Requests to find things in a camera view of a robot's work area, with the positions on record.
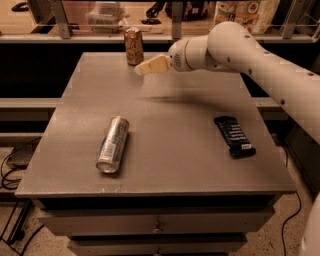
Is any colourful snack bag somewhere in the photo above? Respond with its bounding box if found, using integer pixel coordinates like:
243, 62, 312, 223
213, 0, 280, 34

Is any clear plastic container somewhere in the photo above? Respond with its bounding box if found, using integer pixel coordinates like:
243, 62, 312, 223
86, 1, 125, 34

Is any silver energy drink can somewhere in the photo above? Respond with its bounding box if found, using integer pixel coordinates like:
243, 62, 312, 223
96, 116, 129, 174

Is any grey metal railing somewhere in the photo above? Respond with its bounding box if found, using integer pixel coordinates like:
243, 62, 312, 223
0, 0, 320, 43

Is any black cables left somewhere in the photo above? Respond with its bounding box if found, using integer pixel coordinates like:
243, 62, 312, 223
0, 138, 44, 256

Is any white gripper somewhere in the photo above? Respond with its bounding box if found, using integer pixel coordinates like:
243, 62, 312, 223
135, 36, 214, 75

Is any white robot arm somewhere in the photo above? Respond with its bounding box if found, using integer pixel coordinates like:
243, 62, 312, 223
135, 22, 320, 144

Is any grey floor box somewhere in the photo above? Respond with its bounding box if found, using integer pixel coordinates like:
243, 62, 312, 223
6, 144, 35, 168

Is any round drawer knob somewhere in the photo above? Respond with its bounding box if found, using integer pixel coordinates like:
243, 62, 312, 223
152, 227, 163, 234

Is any black floor cable right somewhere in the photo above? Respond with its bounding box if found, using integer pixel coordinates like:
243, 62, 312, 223
280, 191, 303, 256

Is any orange soda can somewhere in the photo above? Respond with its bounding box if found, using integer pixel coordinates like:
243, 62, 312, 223
124, 27, 144, 66

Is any dark blue snack bar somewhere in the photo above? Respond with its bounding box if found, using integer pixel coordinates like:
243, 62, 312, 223
214, 116, 256, 158

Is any grey drawer cabinet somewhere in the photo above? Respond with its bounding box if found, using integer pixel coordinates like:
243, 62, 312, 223
17, 53, 295, 256

